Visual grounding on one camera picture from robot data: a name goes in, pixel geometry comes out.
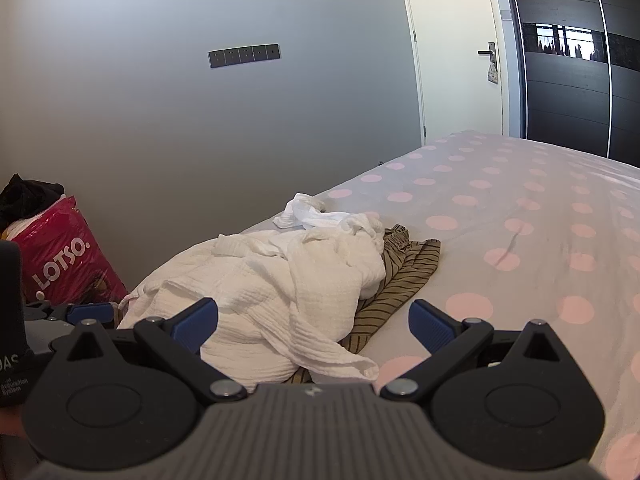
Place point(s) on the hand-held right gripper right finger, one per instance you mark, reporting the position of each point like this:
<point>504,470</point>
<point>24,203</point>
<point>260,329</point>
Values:
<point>432,325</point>

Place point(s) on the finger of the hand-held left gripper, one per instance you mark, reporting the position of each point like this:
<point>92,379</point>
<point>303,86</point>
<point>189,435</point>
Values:
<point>90,312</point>

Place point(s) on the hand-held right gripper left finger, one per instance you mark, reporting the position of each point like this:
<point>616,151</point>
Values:
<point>192,322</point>

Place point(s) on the white textured garment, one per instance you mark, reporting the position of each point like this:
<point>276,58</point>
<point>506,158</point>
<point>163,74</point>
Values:
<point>280,285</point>

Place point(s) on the olive striped pants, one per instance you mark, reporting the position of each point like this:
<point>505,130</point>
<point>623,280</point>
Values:
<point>400,270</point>

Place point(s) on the red plastic bag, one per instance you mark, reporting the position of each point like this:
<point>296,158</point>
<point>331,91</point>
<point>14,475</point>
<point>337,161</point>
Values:
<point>60,255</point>

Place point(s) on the black cloth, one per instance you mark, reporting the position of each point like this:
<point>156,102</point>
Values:
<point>25,195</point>

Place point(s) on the bed with pink-dotted sheet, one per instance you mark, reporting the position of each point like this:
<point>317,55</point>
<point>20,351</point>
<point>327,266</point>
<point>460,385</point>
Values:
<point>525,220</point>

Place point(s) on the small white cloth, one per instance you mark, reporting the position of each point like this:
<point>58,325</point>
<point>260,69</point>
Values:
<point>300,212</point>

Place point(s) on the dark sliding wardrobe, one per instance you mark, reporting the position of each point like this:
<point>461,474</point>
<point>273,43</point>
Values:
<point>560,100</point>

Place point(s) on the small hanging pouch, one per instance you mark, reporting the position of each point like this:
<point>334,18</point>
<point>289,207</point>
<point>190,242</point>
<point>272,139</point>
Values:
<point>492,72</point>

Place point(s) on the white door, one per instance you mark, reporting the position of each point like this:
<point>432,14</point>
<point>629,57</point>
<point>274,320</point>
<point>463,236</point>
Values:
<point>450,60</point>

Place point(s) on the grey wall switch panel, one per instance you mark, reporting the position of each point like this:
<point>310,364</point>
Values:
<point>244,56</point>

